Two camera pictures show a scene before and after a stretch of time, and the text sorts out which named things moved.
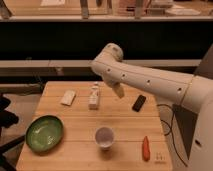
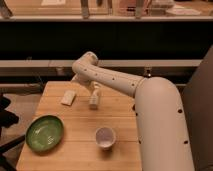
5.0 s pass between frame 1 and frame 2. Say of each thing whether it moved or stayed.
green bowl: stayed
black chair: stayed
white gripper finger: moved
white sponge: stayed
